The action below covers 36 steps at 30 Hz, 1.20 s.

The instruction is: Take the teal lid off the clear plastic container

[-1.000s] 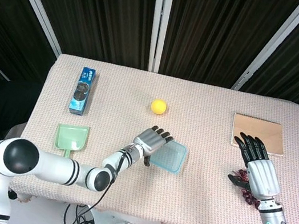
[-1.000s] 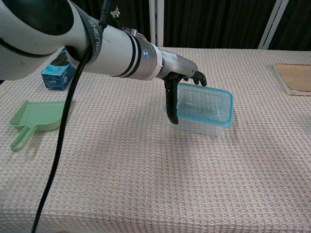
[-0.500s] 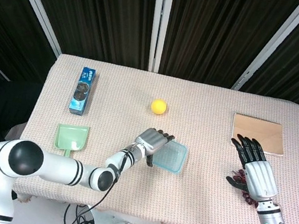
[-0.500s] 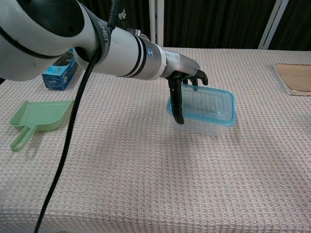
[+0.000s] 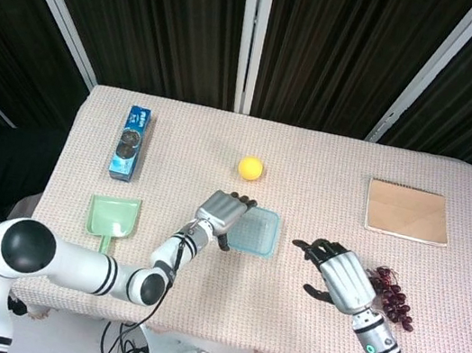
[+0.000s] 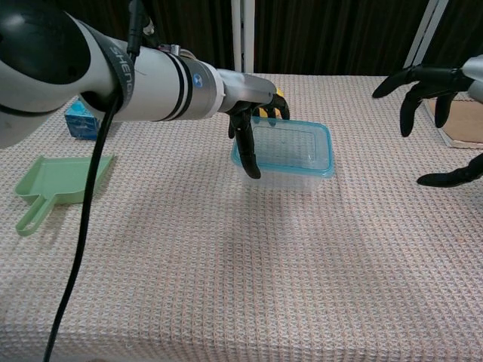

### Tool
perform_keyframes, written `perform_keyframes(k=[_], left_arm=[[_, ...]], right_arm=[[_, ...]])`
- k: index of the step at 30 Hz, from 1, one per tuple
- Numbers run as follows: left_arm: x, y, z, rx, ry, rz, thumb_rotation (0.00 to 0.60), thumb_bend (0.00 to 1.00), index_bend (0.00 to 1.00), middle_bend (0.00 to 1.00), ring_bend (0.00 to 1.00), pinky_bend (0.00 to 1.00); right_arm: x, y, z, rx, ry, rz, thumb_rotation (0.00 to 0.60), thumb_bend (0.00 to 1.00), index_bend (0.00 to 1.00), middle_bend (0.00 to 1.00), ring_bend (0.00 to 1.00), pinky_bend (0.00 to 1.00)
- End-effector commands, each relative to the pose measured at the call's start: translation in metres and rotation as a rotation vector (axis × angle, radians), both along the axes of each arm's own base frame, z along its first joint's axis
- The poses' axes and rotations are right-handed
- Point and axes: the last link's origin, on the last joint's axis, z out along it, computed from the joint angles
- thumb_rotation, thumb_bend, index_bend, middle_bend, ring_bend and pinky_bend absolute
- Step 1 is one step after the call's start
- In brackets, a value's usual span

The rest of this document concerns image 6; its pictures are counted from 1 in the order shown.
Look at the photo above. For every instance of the white frame post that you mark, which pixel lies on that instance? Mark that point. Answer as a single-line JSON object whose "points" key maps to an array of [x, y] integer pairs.
{"points": [[424, 34], [243, 34]]}

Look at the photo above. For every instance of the blue container lid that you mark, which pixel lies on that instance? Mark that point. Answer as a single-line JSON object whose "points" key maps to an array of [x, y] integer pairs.
{"points": [[328, 151]]}

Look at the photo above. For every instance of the blue cookie box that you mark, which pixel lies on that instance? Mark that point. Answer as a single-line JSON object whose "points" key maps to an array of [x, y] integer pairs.
{"points": [[81, 124]]}

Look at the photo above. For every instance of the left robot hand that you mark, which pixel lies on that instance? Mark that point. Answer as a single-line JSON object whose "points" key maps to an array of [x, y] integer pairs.
{"points": [[245, 90]]}

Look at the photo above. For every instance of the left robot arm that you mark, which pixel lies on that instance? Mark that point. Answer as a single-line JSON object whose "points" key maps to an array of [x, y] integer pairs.
{"points": [[158, 86]]}

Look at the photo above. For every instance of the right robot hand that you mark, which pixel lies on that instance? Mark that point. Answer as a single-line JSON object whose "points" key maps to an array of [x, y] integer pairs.
{"points": [[434, 77]]}

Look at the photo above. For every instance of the black pleated curtain panel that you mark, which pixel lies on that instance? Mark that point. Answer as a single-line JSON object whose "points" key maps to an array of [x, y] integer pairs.
{"points": [[464, 26], [188, 26], [332, 34]]}

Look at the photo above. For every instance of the yellow ball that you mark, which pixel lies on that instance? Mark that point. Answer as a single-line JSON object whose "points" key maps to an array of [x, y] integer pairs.
{"points": [[279, 92]]}

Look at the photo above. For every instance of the pink waffle tablecloth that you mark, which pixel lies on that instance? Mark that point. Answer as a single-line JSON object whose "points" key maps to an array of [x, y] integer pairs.
{"points": [[226, 264]]}

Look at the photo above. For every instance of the clear blue-rimmed container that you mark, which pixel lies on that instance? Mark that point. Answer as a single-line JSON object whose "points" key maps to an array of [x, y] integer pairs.
{"points": [[294, 183]]}

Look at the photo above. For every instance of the green plastic dustpan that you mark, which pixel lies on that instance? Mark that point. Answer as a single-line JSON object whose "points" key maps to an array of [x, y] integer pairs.
{"points": [[56, 177]]}

